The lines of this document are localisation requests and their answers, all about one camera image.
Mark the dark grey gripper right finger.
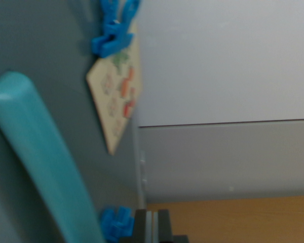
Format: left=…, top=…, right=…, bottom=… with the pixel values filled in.
left=152, top=209, right=174, bottom=243

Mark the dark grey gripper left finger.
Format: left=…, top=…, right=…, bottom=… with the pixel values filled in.
left=131, top=209, right=153, bottom=243

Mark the grey plastic fridge door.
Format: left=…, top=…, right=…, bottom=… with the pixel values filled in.
left=0, top=0, right=143, bottom=243

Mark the blue plastic clip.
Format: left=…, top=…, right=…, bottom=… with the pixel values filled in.
left=99, top=206, right=136, bottom=241
left=91, top=0, right=143, bottom=59

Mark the cream shopping list card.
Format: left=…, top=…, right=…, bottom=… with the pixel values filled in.
left=85, top=22, right=143, bottom=156

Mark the teal plastic door handle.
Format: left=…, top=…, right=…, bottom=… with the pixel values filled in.
left=0, top=71, right=105, bottom=243

